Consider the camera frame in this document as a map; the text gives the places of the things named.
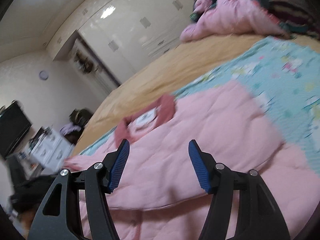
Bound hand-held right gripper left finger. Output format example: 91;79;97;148
27;139;130;240

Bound pink quilted jacket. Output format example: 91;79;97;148
64;80;320;240

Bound purple cloth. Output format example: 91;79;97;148
60;123;82;134

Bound dark cloth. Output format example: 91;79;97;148
10;175;59;213

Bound striped pillow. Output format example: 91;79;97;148
269;0;320;38

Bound pink floral quilt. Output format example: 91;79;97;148
180;0;293;42

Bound white door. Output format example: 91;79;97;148
69;34;120;95

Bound black backpack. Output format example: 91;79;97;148
70;108;93;128

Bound black flat television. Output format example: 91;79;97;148
0;101;32;157

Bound white drawer cabinet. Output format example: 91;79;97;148
30;127;74;170

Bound teal cartoon printed blanket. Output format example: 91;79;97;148
80;36;320;155

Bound bed with yellow sheet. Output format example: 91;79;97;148
74;31;318;153

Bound white glossy wardrobe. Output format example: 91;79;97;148
50;0;200;80

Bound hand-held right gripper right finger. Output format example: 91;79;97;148
188;140;290;240

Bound items hanging on door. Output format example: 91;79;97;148
75;50;97;73

